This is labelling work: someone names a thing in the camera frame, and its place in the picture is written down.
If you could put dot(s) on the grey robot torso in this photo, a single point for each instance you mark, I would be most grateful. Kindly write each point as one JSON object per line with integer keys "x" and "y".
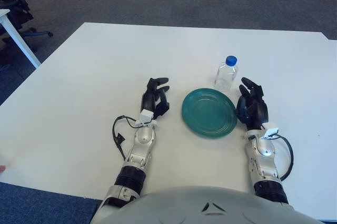
{"x": 184, "y": 208}

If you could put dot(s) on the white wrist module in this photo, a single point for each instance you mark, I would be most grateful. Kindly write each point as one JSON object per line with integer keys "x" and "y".
{"x": 271, "y": 129}
{"x": 146, "y": 114}

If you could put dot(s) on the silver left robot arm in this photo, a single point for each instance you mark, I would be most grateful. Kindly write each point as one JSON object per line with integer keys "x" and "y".
{"x": 143, "y": 140}

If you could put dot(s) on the white table leg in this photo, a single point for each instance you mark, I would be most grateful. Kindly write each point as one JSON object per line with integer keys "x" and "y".
{"x": 18, "y": 40}

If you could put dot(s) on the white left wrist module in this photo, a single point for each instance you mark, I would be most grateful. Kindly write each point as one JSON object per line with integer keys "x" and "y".
{"x": 146, "y": 114}

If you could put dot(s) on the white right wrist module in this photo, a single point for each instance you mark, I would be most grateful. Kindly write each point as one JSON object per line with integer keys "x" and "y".
{"x": 271, "y": 129}

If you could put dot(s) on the clear bottle with blue cap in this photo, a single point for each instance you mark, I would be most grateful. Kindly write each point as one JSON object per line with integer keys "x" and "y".
{"x": 225, "y": 76}

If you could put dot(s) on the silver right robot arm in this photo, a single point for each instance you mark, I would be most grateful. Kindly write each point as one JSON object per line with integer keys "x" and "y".
{"x": 264, "y": 150}

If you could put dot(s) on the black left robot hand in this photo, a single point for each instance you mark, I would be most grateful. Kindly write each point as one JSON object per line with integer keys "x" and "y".
{"x": 152, "y": 100}

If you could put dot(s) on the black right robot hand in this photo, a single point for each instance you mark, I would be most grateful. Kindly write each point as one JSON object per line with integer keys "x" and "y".
{"x": 256, "y": 111}

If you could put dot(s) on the green round plate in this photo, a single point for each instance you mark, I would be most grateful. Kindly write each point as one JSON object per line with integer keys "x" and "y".
{"x": 208, "y": 113}

